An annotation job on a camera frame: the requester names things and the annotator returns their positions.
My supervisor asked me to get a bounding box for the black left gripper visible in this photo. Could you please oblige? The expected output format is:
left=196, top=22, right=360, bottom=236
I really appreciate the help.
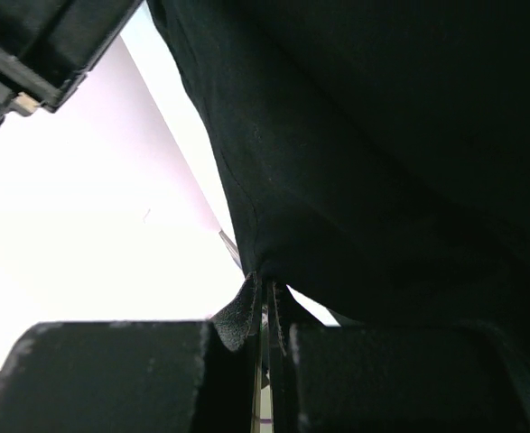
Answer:
left=0, top=0, right=141, bottom=127

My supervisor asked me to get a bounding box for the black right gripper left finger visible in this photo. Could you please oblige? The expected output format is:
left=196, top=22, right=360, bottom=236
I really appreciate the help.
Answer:
left=0, top=272, right=264, bottom=433

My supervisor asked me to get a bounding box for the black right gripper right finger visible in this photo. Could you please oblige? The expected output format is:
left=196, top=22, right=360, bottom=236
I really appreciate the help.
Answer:
left=266, top=281, right=530, bottom=433

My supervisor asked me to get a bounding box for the black t shirt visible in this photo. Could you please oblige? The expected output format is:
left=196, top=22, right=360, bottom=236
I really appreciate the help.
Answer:
left=146, top=0, right=530, bottom=433

